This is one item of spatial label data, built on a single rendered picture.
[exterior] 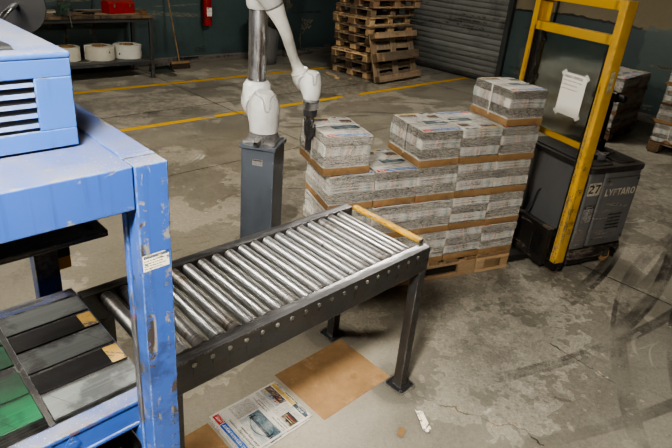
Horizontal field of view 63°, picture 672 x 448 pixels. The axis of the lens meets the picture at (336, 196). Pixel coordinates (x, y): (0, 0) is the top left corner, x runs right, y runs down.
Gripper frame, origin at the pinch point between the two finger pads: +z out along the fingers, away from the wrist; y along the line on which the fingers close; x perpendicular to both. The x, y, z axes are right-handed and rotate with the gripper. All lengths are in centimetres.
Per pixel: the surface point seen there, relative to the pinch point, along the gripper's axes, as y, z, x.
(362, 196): -18.6, 27.5, -28.7
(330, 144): -19.2, -6.1, -5.3
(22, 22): -80, -74, 128
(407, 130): -1, -5, -64
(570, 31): 1, -66, -178
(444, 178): -18, 21, -85
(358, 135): -18.5, -10.1, -22.0
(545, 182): 2, 42, -192
